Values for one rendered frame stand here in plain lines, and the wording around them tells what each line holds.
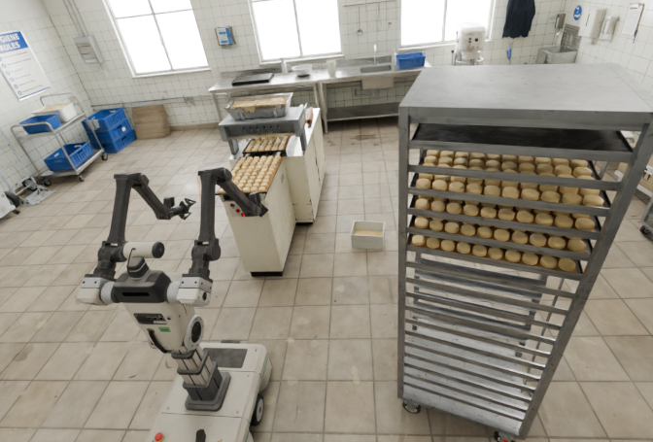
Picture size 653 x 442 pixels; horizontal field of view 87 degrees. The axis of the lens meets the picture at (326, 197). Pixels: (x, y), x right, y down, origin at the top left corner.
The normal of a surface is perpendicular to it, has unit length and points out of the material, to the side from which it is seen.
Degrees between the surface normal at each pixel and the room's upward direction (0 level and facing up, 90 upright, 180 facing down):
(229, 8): 90
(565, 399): 0
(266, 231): 90
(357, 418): 0
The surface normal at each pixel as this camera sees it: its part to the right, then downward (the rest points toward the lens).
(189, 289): -0.14, -0.45
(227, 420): -0.11, -0.84
